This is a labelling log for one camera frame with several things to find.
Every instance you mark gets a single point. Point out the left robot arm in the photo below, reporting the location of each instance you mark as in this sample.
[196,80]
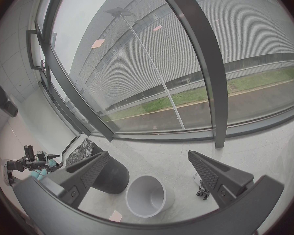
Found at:
[13,165]

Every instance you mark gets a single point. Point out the window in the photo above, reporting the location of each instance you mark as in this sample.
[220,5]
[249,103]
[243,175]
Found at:
[218,82]

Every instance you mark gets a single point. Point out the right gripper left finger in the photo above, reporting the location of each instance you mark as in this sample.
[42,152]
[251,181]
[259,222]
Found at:
[88,172]

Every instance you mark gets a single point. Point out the crumpled black plastic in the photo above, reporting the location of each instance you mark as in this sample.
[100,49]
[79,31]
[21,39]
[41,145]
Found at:
[202,192]

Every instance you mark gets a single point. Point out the black plastic bag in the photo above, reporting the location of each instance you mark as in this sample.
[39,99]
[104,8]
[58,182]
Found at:
[80,153]

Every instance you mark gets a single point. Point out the white trash bin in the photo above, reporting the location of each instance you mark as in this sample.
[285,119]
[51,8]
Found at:
[147,190]

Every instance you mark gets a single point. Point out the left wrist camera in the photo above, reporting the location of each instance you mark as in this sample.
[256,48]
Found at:
[40,153]

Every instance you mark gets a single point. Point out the blue-green curtain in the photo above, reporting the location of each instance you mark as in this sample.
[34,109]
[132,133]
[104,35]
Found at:
[36,174]

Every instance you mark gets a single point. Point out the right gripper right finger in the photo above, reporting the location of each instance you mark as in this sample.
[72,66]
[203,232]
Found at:
[218,180]

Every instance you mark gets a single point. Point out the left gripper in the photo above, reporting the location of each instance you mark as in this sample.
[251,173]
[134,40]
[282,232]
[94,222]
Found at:
[40,164]

